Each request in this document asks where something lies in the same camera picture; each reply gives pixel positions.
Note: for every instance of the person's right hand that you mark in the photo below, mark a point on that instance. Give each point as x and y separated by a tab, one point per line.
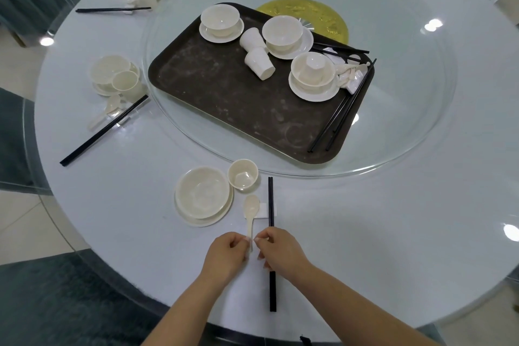
284	250

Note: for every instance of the person's left hand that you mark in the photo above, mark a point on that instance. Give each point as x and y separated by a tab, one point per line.
225	256

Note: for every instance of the bunch of black chopsticks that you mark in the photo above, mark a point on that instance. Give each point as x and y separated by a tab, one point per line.
332	126

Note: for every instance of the black tray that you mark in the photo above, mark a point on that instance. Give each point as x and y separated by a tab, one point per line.
223	94

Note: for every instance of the heap of small white pieces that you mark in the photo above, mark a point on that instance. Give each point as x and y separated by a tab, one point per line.
357	80

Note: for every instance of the cluster of white cups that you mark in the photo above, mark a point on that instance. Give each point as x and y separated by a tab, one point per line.
259	64

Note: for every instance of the person's left forearm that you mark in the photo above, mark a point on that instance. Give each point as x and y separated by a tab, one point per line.
182	313

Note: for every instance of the person's right forearm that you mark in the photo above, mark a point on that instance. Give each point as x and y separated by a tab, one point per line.
357	309

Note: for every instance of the white round table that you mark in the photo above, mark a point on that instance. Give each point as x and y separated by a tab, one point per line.
405	216

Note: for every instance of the glass lazy susan turntable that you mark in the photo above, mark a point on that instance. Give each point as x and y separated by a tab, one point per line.
405	106

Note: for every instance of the gold turntable base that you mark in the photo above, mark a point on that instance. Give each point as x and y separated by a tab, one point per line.
324	13

